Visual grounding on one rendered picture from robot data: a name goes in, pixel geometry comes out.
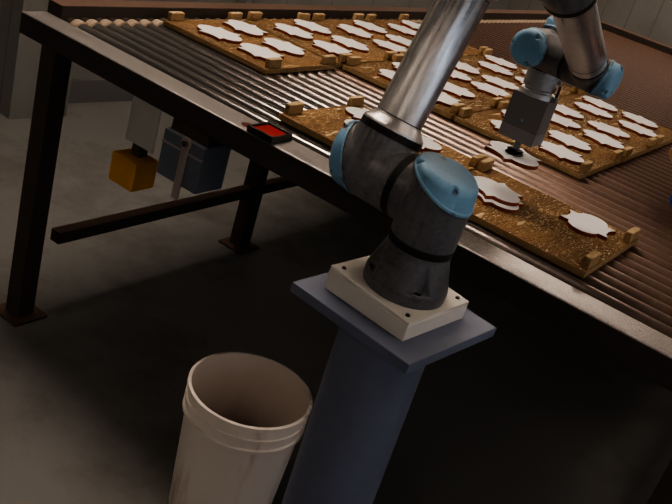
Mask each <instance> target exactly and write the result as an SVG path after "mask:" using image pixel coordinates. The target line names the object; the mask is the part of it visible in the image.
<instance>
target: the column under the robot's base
mask: <svg viewBox="0 0 672 504"><path fill-rule="evenodd" d="M328 274H329V272H328V273H324V274H321V275H317V276H313V277H309V278H305V279H302V280H298V281H294V282H293V283H292V286H291V289H290V291H291V292H292V293H294V294H295V295H297V296H298V297H299V298H301V299H302V300H303V301H305V302H306V303H308V304H309V305H310V306H312V307H313V308H315V309H316V310H317V311H319V312H320V313H321V314H323V315H324V316H326V317H327V318H328V319H330V320H331V321H333V322H334V323H335V324H337V325H338V326H339V329H338V332H337V335H336V338H335V341H334V344H333V347H332V350H331V353H330V356H329V359H328V362H327V365H326V369H325V372H324V375H323V378H322V381H321V384H320V387H319V390H318V393H317V396H316V399H315V402H314V405H313V408H312V412H311V415H310V418H309V421H308V424H307V427H306V430H305V433H304V436H303V439H302V442H301V445H300V448H299V451H298V455H297V458H296V461H295V464H294V467H293V470H292V473H291V476H290V479H289V482H288V485H287V488H286V491H285V494H284V498H283V501H282V504H373V502H374V499H375V496H376V494H377V491H378V489H379V486H380V483H381V481H382V478H383V475H384V473H385V470H386V468H387V465H388V462H389V460H390V457H391V454H392V452H393V449H394V447H395V444H396V441H397V439H398V436H399V434H400V431H401V428H402V426H403V423H404V420H405V418H406V415H407V413H408V410H409V407H410V405H411V402H412V400H413V397H414V394H415V392H416V389H417V386H418V384H419V381H420V379H421V376H422V373H423V371H424V368H425V366H426V365H428V364H430V363H433V362H435V361H437V360H440V359H442V358H444V357H447V356H449V355H451V354H453V353H456V352H458V351H460V350H463V349H465V348H467V347H470V346H472V345H474V344H476V343H479V342H481V341H483V340H486V339H488V338H490V337H493V336H494V333H495V331H496V327H495V326H493V325H492V324H490V323H488V322H487V321H485V320H484V319H482V318H481V317H479V316H478V315H476V314H474V313H473V312H471V311H470V310H468V309H467V308H466V311H465V313H464V316H463V318H462V319H459V320H456V321H454V322H451V323H449V324H446V325H443V326H441V327H438V328H436V329H433V330H431V331H428V332H425V333H423V334H420V335H418V336H415V337H412V338H410V339H407V340H405V341H401V340H399V339H398V338H396V337H395V336H394V335H392V334H391V333H389V332H388V331H386V330H385V329H384V328H382V327H381V326H379V325H378V324H376V323H375V322H374V321H372V320H371V319H369V318H368V317H366V316H365V315H364V314H362V313H361V312H359V311H358V310H356V309H355V308H354V307H352V306H351V305H349V304H348V303H346V302H345V301H343V300H342V299H341V298H339V297H338V296H336V295H335V294H333V293H332V292H331V291H329V290H328V289H326V288H325V284H326V280H327V277H328Z"/></svg>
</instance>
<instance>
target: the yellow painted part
mask: <svg viewBox="0 0 672 504"><path fill-rule="evenodd" d="M147 153H148V151H147V150H145V149H143V148H142V147H140V146H138V145H136V144H135V143H133V145H132V148H129V149H122V150H115V151H113V154H112V160H111V165H110V171H109V176H108V177H109V179H111V180H112V181H114V182H115V183H117V184H119V185H120V186H122V187H123V188H125V189H127V190H128V191H130V192H134V191H139V190H144V189H149V188H153V185H154V180H155V175H156V171H157V166H158V160H156V159H154V158H153V157H151V156H149V155H148V154H147Z"/></svg>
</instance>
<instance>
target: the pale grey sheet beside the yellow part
mask: <svg viewBox="0 0 672 504"><path fill-rule="evenodd" d="M160 116H161V110H159V109H158V108H156V107H154V106H152V105H150V104H149V103H147V102H145V101H143V100H141V99H139V98H138V97H136V96H134V95H133V99H132V104H131V110H130V115H129V120H128V126H127V131H126V137H125V138H126V139H128V140H130V141H131V142H133V143H135V144H136V145H138V146H140V147H142V148H143V149H145V150H147V151H148V152H150V153H152V154H153V151H154V146H155V141H156V136H157V131H158V126H159V121H160Z"/></svg>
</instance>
